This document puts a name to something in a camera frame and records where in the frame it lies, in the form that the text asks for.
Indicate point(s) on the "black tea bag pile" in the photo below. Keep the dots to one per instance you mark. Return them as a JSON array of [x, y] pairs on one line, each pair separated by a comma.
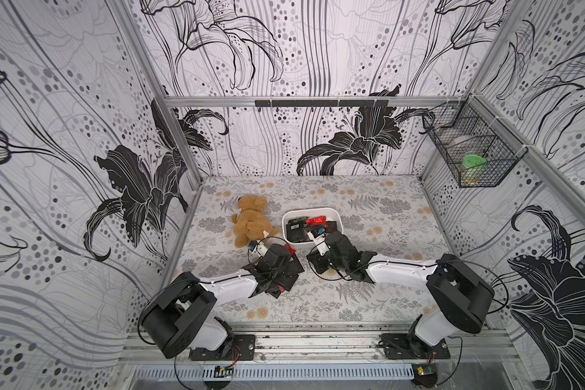
[[295, 230]]

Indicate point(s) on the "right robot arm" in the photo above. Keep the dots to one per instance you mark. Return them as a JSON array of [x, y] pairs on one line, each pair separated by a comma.
[[462, 296]]

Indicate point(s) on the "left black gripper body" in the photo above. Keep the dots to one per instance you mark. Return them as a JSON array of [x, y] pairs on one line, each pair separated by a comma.
[[277, 271]]

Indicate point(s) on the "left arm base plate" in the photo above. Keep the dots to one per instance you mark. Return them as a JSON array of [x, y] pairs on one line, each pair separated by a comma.
[[236, 348]]

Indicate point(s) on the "red foil tea bag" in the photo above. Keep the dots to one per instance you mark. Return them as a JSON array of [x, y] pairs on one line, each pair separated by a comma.
[[290, 250], [320, 221]]

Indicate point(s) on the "green lid cup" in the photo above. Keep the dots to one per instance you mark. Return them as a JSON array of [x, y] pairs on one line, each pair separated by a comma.
[[473, 168]]

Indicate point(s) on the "white plastic storage box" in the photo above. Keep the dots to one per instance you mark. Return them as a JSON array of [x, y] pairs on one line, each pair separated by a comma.
[[333, 219]]

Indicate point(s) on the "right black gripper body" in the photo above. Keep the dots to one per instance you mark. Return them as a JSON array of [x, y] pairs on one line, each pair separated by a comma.
[[329, 240]]

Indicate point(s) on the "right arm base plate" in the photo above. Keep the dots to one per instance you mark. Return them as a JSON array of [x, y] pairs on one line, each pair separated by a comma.
[[399, 346]]

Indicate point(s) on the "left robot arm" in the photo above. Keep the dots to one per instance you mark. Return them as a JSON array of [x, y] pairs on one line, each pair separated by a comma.
[[178, 317]]

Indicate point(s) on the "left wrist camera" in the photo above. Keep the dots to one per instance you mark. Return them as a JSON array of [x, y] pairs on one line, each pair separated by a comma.
[[256, 250]]

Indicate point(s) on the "brown teddy bear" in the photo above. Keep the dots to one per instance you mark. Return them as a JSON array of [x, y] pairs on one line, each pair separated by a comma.
[[250, 223]]

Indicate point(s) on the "black wire basket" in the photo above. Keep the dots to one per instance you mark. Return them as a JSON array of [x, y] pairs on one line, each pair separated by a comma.
[[461, 128]]

